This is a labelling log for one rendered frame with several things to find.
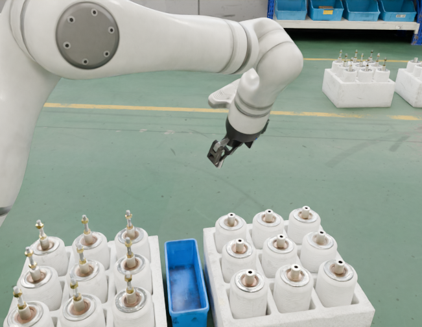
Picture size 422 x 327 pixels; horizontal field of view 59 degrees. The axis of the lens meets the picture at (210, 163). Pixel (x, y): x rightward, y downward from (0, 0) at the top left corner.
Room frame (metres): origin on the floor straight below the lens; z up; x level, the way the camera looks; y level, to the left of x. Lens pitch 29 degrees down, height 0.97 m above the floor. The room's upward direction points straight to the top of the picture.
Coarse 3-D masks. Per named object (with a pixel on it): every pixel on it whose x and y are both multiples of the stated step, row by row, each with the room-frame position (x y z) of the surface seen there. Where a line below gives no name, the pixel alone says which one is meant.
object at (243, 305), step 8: (232, 280) 0.68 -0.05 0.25; (264, 280) 0.68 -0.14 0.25; (232, 288) 0.66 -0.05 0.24; (264, 288) 0.66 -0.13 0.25; (232, 296) 0.66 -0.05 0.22; (240, 296) 0.64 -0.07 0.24; (248, 296) 0.63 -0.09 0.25; (256, 296) 0.64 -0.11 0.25; (264, 296) 0.65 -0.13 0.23; (232, 304) 0.66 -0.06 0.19; (240, 304) 0.64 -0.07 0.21; (248, 304) 0.63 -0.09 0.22; (256, 304) 0.63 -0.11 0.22; (264, 304) 0.65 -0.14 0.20; (232, 312) 0.66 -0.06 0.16; (240, 312) 0.64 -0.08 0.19; (248, 312) 0.63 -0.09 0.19; (256, 312) 0.63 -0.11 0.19; (264, 312) 0.66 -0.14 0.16
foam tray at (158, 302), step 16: (112, 256) 0.84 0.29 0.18; (112, 272) 0.78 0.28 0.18; (160, 272) 0.78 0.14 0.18; (64, 288) 0.72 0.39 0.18; (112, 288) 0.72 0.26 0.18; (160, 288) 0.72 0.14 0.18; (16, 304) 0.67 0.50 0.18; (160, 304) 0.67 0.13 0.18; (112, 320) 0.62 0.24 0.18; (160, 320) 0.62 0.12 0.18
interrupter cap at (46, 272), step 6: (42, 270) 0.71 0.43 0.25; (48, 270) 0.71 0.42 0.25; (24, 276) 0.69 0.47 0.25; (30, 276) 0.69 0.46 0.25; (42, 276) 0.69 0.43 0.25; (48, 276) 0.69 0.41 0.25; (24, 282) 0.67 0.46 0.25; (30, 282) 0.67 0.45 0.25; (36, 282) 0.67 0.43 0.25; (42, 282) 0.67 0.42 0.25; (30, 288) 0.65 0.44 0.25
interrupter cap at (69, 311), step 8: (88, 296) 0.63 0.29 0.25; (64, 304) 0.60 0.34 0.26; (72, 304) 0.60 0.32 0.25; (88, 304) 0.60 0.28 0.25; (96, 304) 0.60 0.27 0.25; (64, 312) 0.58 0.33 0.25; (72, 312) 0.58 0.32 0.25; (80, 312) 0.58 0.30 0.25; (88, 312) 0.58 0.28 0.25; (72, 320) 0.56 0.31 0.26; (80, 320) 0.56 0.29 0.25
